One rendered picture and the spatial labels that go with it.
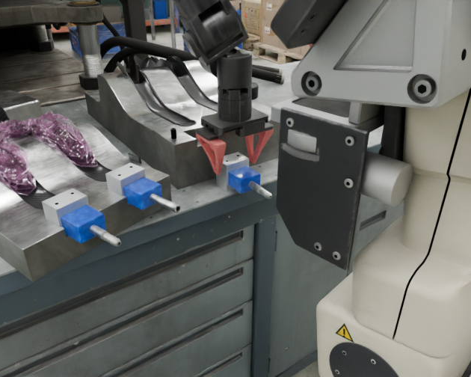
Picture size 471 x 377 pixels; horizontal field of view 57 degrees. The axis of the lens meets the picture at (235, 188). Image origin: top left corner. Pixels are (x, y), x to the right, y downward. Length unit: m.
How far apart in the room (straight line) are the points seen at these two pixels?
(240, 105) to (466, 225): 0.40
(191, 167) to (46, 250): 0.30
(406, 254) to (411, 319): 0.07
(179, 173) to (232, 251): 0.25
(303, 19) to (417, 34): 0.06
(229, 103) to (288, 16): 0.47
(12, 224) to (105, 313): 0.28
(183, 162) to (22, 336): 0.40
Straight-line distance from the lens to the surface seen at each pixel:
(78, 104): 1.33
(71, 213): 0.64
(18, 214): 0.70
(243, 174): 0.77
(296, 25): 0.25
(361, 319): 0.55
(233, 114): 0.72
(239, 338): 1.15
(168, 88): 1.03
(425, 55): 0.25
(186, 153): 0.79
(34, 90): 1.58
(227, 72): 0.71
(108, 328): 0.92
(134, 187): 0.68
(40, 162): 0.79
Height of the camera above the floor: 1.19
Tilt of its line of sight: 29 degrees down
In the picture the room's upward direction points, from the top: straight up
